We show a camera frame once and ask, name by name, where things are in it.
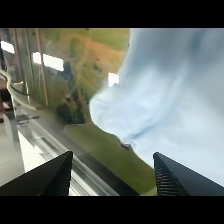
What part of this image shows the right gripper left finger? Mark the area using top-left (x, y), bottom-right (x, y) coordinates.
top-left (0, 150), bottom-right (74, 197)

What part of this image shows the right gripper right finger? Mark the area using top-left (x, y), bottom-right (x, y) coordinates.
top-left (152, 151), bottom-right (224, 197)

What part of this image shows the light blue shirt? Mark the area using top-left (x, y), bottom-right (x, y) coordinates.
top-left (88, 28), bottom-right (224, 188)

